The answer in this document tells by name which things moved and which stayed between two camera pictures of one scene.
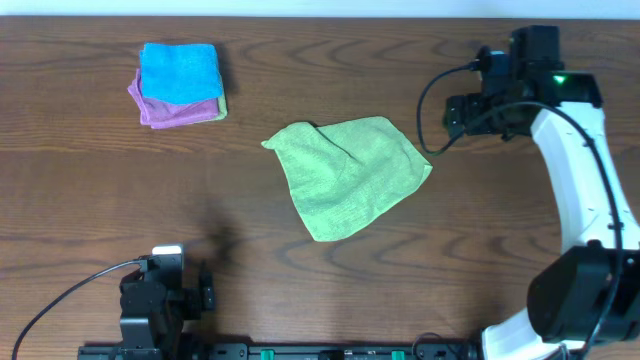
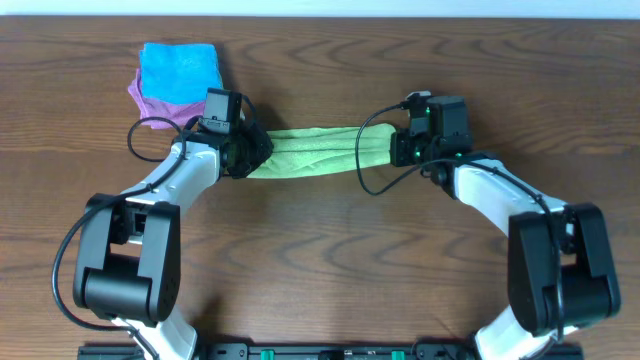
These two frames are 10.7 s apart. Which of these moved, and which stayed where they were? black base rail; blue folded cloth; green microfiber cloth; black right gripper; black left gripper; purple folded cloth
Moved: black left gripper; green microfiber cloth; black right gripper
Stayed: purple folded cloth; blue folded cloth; black base rail
